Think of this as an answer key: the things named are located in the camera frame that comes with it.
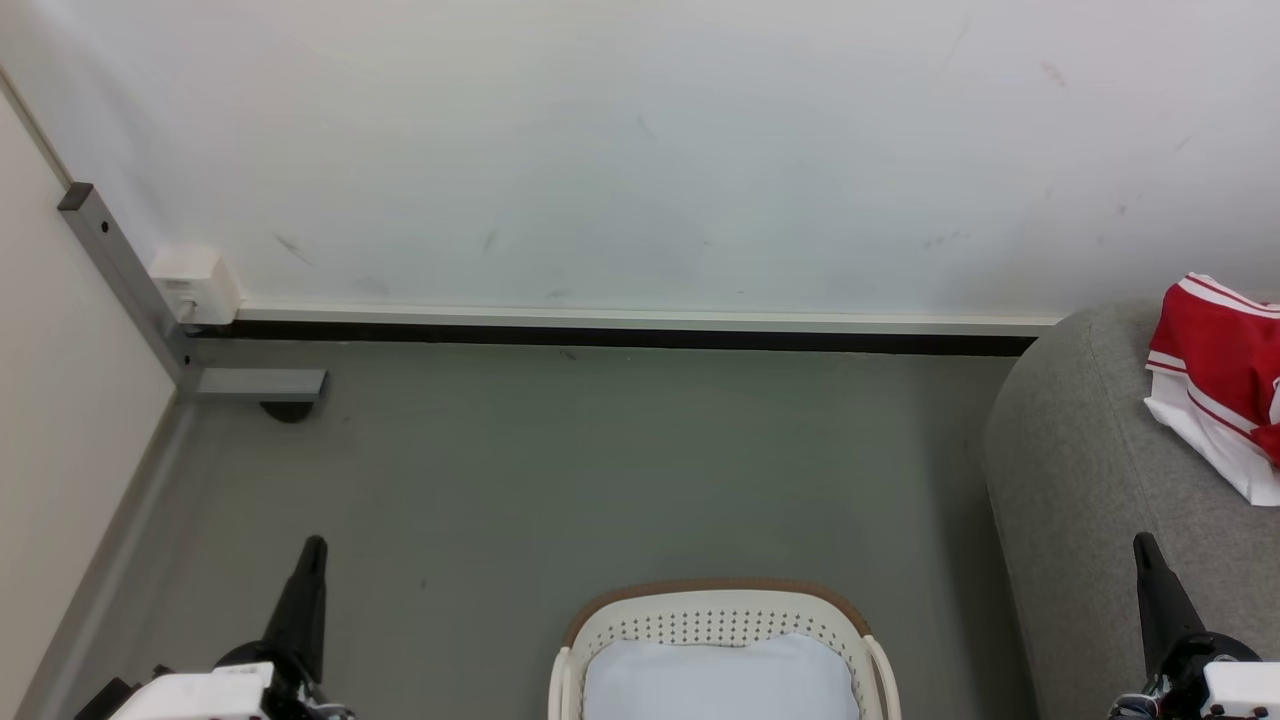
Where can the white wall socket box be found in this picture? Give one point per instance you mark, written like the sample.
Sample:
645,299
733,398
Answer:
195,285

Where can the grey fabric sofa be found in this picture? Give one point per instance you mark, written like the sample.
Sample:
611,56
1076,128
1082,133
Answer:
1090,520

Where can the red white-striped sports jersey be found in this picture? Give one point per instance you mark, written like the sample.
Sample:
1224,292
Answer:
1215,350

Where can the white garment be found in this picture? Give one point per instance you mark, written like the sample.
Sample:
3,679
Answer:
720,680

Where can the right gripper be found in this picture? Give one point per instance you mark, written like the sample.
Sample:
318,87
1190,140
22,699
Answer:
1230,685

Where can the grey metal frame post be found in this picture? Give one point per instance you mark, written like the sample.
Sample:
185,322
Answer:
125,275

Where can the white and black baseboard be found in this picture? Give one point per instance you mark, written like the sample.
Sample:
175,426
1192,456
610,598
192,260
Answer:
640,328

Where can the white perforated laundry basket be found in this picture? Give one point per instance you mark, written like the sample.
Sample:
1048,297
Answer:
720,610

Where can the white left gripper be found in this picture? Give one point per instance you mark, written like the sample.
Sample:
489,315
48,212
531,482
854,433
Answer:
200,695

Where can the black round frame foot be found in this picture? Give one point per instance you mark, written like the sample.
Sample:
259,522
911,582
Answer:
287,411

